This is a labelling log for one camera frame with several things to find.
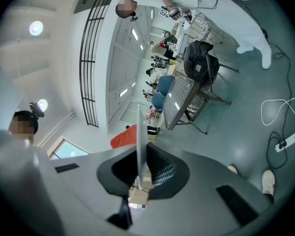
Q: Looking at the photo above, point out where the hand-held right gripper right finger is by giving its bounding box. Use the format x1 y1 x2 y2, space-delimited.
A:
147 142 191 200

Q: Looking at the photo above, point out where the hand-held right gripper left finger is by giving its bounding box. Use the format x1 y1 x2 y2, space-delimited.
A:
96 144 139 198

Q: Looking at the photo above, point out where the red triangular slice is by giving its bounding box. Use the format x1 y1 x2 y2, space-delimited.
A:
110 124 138 149

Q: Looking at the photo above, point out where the window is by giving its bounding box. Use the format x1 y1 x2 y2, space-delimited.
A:
50 138 89 160

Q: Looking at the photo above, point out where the person's white shoe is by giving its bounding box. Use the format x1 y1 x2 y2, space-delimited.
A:
227 164 239 176
261 169 276 196

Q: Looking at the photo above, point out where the blue plastic chair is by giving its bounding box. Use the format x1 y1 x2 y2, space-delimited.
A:
156 75 175 96
151 92 167 112

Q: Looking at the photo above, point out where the round ceiling light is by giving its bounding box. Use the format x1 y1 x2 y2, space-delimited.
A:
37 99 49 113
29 20 44 37

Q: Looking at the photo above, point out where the person's head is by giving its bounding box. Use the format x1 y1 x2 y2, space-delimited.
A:
8 110 39 145

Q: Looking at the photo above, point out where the black metal railing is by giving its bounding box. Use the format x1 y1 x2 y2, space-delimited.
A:
79 0 119 128

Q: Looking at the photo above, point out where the white power strip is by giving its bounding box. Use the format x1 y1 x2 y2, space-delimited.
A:
274 133 295 153

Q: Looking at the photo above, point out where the black backpack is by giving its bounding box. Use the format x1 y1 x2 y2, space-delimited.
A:
183 40 220 86

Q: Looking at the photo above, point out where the dark metal chair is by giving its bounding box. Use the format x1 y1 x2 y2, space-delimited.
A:
205 50 239 89

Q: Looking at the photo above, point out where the black head-mounted camera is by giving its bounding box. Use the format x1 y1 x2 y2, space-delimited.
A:
29 101 45 119

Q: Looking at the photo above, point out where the white cable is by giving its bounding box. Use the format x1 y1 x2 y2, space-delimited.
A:
260 96 295 139

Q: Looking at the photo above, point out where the black cable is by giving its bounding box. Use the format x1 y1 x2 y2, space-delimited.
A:
265 28 295 171

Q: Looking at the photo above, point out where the wire basket chair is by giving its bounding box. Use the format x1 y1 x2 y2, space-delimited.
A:
186 12 212 44

